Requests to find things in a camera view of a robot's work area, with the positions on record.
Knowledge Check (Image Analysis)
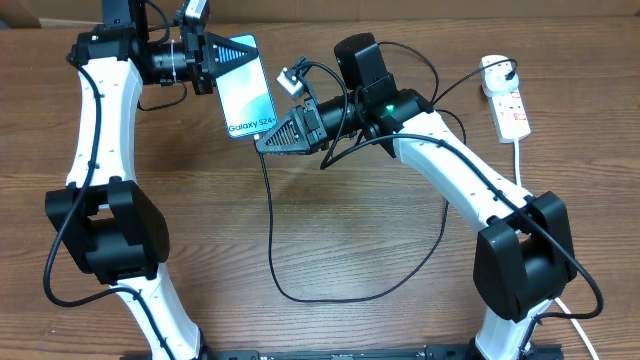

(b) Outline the black smartphone blue screen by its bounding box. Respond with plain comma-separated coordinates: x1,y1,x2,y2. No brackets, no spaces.
216,55,278,138

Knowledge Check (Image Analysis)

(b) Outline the black USB charging cable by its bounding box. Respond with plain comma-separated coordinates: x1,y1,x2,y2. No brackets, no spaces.
253,40,519,305

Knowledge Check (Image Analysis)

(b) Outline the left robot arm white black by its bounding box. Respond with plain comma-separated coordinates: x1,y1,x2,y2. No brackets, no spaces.
45,1,258,359

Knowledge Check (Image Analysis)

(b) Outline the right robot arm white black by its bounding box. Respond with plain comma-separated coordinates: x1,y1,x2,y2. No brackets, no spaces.
256,33,578,359

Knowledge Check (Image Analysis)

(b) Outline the white charger plug adapter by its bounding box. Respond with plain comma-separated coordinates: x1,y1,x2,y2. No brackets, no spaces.
480,55,519,98

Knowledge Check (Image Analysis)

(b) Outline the white power strip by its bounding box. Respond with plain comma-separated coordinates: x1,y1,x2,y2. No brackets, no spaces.
489,90,531,143

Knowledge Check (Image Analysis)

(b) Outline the white power strip cord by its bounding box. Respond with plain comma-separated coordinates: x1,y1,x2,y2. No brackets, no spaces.
512,138,600,360

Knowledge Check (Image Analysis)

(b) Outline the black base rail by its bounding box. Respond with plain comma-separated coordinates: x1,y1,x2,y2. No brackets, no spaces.
119,343,566,360

